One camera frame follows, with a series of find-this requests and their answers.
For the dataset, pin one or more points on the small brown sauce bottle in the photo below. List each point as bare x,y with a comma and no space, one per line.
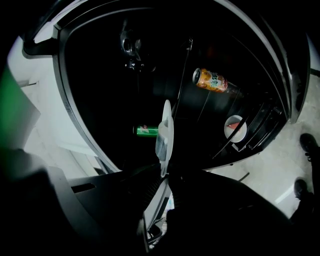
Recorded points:
211,81

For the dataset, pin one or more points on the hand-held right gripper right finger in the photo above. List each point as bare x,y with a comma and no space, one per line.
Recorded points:
220,212

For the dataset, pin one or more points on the black cabinet with glass door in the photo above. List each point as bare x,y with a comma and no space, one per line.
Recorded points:
100,87

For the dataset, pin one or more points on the person's right black shoe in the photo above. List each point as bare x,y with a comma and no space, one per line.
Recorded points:
310,145

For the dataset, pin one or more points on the large white plate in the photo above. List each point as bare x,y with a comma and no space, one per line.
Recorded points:
170,125

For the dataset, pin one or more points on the red and white bowl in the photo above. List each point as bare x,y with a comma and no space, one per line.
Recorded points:
237,135

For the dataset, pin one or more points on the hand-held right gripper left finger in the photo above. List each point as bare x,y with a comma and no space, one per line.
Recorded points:
112,200

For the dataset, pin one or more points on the person's black shoe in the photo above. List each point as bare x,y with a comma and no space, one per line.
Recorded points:
310,145
303,188

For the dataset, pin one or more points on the red watermelon slice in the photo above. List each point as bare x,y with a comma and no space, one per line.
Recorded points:
231,125

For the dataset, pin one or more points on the green drink can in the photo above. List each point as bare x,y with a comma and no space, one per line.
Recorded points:
146,130

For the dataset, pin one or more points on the person's left black shoe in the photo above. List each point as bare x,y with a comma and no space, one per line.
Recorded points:
303,188

